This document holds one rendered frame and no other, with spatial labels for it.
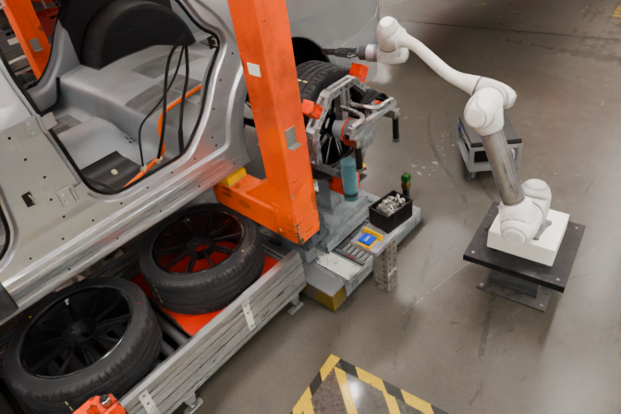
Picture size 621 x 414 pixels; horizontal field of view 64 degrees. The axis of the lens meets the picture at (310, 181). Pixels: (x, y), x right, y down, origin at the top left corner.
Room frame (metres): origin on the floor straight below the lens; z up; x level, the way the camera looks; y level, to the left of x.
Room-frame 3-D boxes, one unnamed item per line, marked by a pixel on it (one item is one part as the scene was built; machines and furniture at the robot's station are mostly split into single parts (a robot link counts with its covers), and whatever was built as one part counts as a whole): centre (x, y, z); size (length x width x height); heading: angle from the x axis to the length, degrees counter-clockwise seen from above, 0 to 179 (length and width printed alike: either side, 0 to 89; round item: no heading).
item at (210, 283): (2.05, 0.65, 0.39); 0.66 x 0.66 x 0.24
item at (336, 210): (2.52, -0.11, 0.32); 0.40 x 0.30 x 0.28; 133
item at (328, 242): (2.51, -0.09, 0.13); 0.50 x 0.36 x 0.10; 133
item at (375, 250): (2.00, -0.37, 0.44); 0.43 x 0.17 x 0.03; 133
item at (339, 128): (2.35, -0.28, 0.85); 0.21 x 0.14 x 0.14; 43
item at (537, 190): (1.86, -1.09, 0.57); 0.18 x 0.16 x 0.22; 140
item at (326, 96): (2.40, -0.23, 0.85); 0.54 x 0.07 x 0.54; 133
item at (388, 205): (2.03, -0.40, 0.51); 0.20 x 0.14 x 0.13; 125
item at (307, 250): (2.31, 0.14, 0.26); 0.42 x 0.18 x 0.35; 43
